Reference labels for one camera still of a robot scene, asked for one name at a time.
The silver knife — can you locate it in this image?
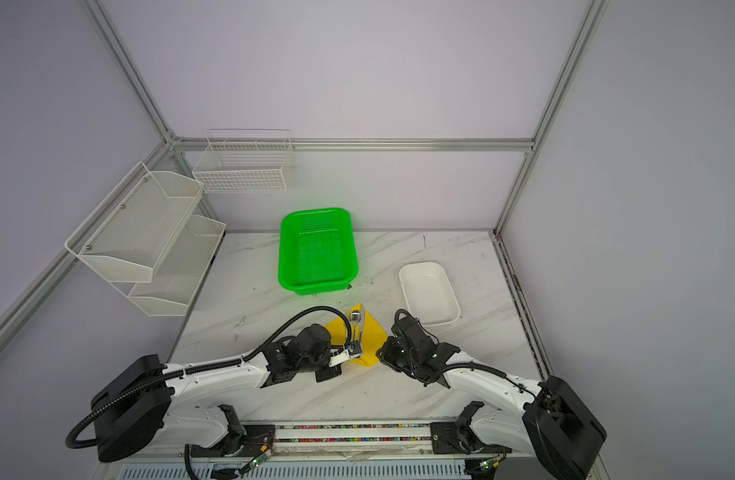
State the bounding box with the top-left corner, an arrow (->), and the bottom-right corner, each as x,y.
354,305 -> 367,341

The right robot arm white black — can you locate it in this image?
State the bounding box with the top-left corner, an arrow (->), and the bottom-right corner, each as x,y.
377,309 -> 607,479

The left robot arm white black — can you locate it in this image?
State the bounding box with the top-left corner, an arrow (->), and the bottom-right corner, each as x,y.
91,324 -> 361,463

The white rectangular dish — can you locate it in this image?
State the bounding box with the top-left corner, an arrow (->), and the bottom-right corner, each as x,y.
399,261 -> 461,327

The green plastic basket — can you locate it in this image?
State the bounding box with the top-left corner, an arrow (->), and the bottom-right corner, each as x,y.
278,208 -> 359,296

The white mesh two-tier shelf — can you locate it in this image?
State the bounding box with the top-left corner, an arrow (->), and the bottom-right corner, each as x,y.
65,163 -> 226,317

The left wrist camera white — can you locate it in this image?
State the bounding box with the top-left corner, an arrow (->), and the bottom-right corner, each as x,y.
329,341 -> 364,368

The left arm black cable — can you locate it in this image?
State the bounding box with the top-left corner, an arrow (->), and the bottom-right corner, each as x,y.
64,305 -> 354,450

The aluminium front rail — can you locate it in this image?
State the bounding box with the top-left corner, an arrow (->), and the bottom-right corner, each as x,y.
100,415 -> 599,464

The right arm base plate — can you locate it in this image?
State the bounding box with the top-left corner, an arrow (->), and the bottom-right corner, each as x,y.
429,422 -> 513,455

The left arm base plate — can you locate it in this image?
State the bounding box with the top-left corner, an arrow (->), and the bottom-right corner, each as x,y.
190,424 -> 277,458

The white wire basket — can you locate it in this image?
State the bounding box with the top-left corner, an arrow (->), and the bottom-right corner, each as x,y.
193,129 -> 295,194

